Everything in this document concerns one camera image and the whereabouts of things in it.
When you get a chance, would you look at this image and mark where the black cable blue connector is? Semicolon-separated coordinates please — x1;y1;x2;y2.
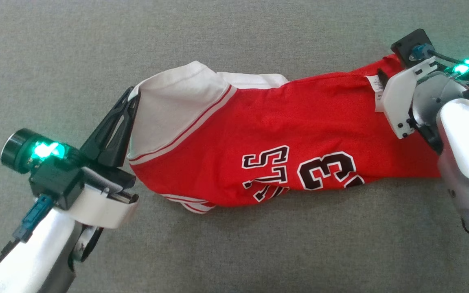
409;43;463;66
0;195;54;289

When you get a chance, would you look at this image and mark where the red basketball jersey white trim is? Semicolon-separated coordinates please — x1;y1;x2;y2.
127;53;443;215

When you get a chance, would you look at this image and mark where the grey fabric sofa seat cushion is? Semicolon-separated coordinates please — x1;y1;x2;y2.
0;0;469;293

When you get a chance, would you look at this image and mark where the right black cable blue connector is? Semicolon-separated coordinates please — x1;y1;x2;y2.
409;43;463;66

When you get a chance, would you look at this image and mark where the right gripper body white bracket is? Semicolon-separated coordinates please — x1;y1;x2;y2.
381;49;469;140

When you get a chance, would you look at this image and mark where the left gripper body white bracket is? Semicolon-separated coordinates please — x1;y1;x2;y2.
0;128;139;229

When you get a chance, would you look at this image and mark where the left black cable blue connector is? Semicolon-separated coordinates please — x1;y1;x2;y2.
0;195;54;289

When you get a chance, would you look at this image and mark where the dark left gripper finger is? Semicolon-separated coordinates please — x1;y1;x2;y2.
100;93;140;168
81;87;135;161

